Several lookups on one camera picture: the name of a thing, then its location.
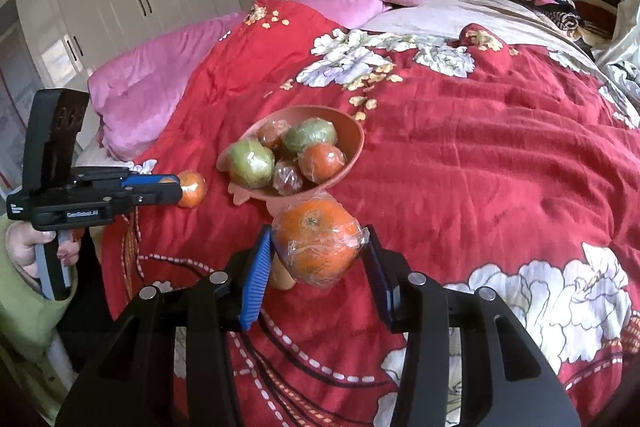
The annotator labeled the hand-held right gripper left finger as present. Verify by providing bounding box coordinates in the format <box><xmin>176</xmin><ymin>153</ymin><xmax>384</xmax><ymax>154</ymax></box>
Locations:
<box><xmin>55</xmin><ymin>227</ymin><xmax>276</xmax><ymax>427</ymax></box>

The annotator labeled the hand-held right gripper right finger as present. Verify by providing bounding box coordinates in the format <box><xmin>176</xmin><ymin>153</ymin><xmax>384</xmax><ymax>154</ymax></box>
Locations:
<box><xmin>360</xmin><ymin>224</ymin><xmax>583</xmax><ymax>427</ymax></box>

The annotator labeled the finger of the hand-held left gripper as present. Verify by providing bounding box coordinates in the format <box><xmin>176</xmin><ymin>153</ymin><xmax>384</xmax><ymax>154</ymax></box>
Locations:
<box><xmin>121</xmin><ymin>174</ymin><xmax>177</xmax><ymax>186</ymax></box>
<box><xmin>127</xmin><ymin>182</ymin><xmax>184</xmax><ymax>208</ymax></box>

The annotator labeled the plastic-wrapped orange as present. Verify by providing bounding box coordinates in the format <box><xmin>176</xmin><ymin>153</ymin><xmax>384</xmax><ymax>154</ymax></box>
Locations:
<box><xmin>256</xmin><ymin>119</ymin><xmax>292</xmax><ymax>150</ymax></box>
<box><xmin>271</xmin><ymin>189</ymin><xmax>371</xmax><ymax>290</ymax></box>
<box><xmin>176</xmin><ymin>170</ymin><xmax>207</xmax><ymax>208</ymax></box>
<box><xmin>298</xmin><ymin>143</ymin><xmax>347</xmax><ymax>184</ymax></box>

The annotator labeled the plastic-wrapped green apple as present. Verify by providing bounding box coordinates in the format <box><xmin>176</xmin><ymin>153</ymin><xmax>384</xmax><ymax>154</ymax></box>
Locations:
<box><xmin>227</xmin><ymin>139</ymin><xmax>276</xmax><ymax>188</ymax></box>
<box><xmin>282</xmin><ymin>118</ymin><xmax>338</xmax><ymax>154</ymax></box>

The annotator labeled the small red fruit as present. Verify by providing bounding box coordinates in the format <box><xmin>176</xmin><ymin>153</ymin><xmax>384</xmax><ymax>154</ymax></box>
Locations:
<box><xmin>272</xmin><ymin>160</ymin><xmax>305</xmax><ymax>196</ymax></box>

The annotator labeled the pink plastic bowl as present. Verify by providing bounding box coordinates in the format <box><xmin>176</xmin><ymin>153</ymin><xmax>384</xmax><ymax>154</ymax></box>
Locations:
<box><xmin>216</xmin><ymin>106</ymin><xmax>365</xmax><ymax>208</ymax></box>

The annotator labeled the person's left forearm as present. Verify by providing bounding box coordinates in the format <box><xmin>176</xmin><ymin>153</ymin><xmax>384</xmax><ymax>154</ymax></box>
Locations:
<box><xmin>0</xmin><ymin>217</ymin><xmax>81</xmax><ymax>358</ymax></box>

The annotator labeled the person's left hand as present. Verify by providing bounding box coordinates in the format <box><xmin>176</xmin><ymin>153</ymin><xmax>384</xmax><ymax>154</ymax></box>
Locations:
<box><xmin>5</xmin><ymin>225</ymin><xmax>83</xmax><ymax>280</ymax></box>

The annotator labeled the pink quilt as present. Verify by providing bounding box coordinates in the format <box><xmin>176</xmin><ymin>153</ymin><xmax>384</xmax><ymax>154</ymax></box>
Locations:
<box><xmin>87</xmin><ymin>0</ymin><xmax>428</xmax><ymax>160</ymax></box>

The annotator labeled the dark cloth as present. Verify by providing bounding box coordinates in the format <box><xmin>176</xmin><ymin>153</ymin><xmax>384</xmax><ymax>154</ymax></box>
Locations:
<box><xmin>57</xmin><ymin>232</ymin><xmax>121</xmax><ymax>373</ymax></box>

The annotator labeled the red floral blanket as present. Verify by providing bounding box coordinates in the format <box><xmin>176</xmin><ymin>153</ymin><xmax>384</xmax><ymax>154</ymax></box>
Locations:
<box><xmin>100</xmin><ymin>0</ymin><xmax>640</xmax><ymax>427</ymax></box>

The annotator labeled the cream bed cover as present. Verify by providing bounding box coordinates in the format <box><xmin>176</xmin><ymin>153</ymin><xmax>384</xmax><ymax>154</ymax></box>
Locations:
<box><xmin>360</xmin><ymin>0</ymin><xmax>601</xmax><ymax>62</ymax></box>

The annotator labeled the crumpled white cloth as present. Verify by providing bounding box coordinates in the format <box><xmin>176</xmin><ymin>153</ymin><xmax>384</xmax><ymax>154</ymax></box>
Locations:
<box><xmin>597</xmin><ymin>59</ymin><xmax>640</xmax><ymax>128</ymax></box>

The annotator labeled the cream curtain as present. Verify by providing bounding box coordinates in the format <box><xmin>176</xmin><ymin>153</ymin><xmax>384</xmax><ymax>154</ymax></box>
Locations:
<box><xmin>597</xmin><ymin>0</ymin><xmax>640</xmax><ymax>68</ymax></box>

